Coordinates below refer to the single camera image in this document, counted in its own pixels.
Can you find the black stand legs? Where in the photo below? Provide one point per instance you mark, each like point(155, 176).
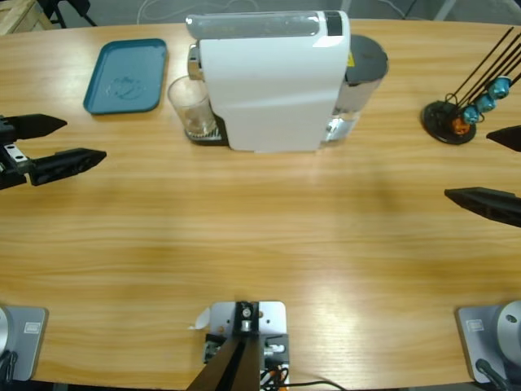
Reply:
point(83, 14)

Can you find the white capsule coffee machine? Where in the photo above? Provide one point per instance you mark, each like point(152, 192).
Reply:
point(268, 93)

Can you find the clear water tank dark lid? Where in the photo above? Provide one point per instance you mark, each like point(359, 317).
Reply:
point(366, 57)

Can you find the blue coffee capsule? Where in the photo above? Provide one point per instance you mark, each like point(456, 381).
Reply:
point(486, 103)
point(471, 115)
point(500, 87)

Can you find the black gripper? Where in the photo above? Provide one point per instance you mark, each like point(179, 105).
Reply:
point(10, 163)

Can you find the metal grate drip tray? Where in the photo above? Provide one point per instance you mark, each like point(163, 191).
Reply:
point(209, 141)

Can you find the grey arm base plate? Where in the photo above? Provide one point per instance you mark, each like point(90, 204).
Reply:
point(480, 338)
point(26, 342)

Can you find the grey metal frame leg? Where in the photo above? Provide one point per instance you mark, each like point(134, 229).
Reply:
point(443, 9)

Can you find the white paper tag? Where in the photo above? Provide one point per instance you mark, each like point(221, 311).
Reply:
point(200, 319)

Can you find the orange coffee capsule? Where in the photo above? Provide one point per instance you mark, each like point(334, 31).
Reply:
point(460, 126)

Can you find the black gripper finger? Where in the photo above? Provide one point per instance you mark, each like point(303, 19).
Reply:
point(506, 138)
point(484, 203)

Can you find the white mount block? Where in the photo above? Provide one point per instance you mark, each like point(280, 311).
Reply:
point(270, 322)

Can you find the clear drinking glass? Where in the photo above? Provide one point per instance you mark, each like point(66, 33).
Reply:
point(191, 110)

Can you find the silver grey machine lid lever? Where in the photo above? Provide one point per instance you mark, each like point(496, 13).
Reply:
point(252, 25)

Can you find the dark aluminium post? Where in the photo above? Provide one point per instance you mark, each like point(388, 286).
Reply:
point(232, 366)

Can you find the teal plastic tray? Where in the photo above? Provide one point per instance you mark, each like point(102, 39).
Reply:
point(134, 65)

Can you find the light wooden crate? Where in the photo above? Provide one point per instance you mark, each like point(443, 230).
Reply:
point(16, 14)

